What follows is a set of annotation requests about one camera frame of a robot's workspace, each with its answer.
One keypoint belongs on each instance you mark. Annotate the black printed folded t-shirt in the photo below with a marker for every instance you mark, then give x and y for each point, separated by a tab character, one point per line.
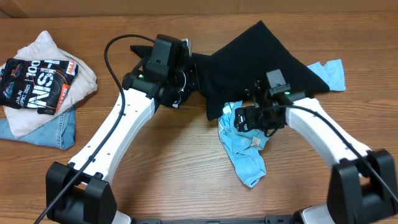
40	85

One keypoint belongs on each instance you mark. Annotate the light blue t-shirt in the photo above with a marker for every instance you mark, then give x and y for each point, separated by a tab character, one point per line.
243	148

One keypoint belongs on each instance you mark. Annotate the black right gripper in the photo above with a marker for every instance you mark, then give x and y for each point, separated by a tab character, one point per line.
250	114

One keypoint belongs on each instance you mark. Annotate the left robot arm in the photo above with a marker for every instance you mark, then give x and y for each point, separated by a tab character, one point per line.
80	191

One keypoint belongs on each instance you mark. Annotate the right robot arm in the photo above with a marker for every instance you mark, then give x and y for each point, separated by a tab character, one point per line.
363	182

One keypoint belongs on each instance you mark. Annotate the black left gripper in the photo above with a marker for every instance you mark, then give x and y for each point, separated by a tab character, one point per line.
194	76

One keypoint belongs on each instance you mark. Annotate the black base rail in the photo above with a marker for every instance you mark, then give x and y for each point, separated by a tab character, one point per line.
211	221

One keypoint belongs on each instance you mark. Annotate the beige folded garment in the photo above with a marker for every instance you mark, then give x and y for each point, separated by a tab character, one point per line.
24	121

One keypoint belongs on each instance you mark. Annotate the blue folded jeans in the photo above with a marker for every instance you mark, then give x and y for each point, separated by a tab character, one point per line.
59	132

